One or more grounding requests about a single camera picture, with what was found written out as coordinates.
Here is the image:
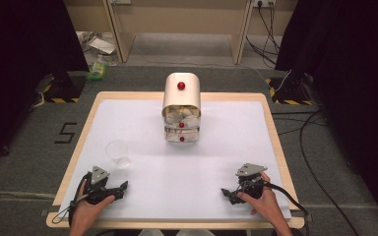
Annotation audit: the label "black cables at socket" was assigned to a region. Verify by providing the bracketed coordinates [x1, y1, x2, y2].
[245, 2, 282, 67]

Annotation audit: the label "clear plastic cup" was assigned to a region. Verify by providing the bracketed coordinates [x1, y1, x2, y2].
[104, 139, 133, 170]

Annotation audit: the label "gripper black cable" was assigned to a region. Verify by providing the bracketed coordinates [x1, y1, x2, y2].
[263, 181, 311, 228]
[51, 172, 92, 228]

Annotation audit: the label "person's right hand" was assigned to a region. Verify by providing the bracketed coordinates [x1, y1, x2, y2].
[236, 171, 282, 224]

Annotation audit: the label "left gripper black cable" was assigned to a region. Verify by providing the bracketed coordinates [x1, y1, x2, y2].
[51, 172, 92, 228]

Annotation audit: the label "black curtain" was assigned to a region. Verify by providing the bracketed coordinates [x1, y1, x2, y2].
[275, 0, 378, 227]
[0, 0, 91, 170]

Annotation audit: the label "pile of white packets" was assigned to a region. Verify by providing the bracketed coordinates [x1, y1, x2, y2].
[164, 105, 200, 121]

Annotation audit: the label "cream mini drawer cabinet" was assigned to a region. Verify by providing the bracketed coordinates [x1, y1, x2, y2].
[160, 72, 202, 144]

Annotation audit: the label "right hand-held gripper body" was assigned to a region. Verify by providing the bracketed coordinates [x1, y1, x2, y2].
[235, 162, 270, 201]

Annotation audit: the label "person's left hand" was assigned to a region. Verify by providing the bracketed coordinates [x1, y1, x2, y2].
[70, 179, 116, 228]

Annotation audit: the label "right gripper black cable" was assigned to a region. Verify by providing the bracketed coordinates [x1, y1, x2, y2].
[263, 181, 311, 228]

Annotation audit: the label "green packet on floor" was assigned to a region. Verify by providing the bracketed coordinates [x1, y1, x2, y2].
[86, 54, 110, 82]

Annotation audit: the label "white wall socket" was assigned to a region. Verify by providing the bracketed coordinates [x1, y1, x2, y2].
[253, 0, 278, 8]

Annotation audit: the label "wooden table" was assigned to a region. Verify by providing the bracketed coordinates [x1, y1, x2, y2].
[45, 90, 306, 230]

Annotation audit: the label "black stand base striped tape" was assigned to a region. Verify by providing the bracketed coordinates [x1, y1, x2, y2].
[265, 76, 313, 106]
[33, 71, 88, 104]

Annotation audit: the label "light wooden desk frame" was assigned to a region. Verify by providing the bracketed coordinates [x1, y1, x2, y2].
[101, 0, 255, 66]

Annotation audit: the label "crumpled white bags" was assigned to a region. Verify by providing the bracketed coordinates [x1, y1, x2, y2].
[76, 30, 118, 56]

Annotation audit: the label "black floor cables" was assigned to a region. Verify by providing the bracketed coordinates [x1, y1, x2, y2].
[271, 109, 362, 236]

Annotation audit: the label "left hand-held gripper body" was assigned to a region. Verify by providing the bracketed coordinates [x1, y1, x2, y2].
[84, 165, 126, 207]

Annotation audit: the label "white table mat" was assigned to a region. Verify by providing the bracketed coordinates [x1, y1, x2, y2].
[58, 99, 292, 220]

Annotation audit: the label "clear drawer with red knob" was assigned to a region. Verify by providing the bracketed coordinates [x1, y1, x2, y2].
[163, 126, 201, 144]
[162, 105, 202, 130]

